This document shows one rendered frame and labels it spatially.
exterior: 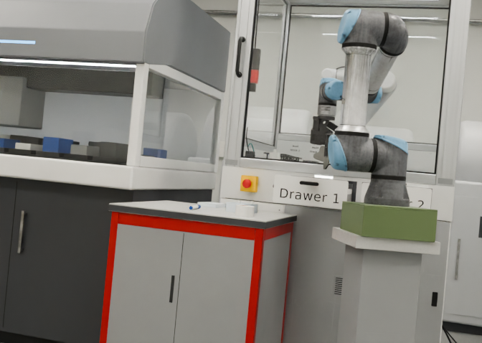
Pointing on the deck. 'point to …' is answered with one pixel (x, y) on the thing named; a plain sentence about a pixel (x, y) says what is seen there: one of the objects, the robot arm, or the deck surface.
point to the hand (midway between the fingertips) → (326, 166)
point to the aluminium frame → (235, 141)
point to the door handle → (239, 56)
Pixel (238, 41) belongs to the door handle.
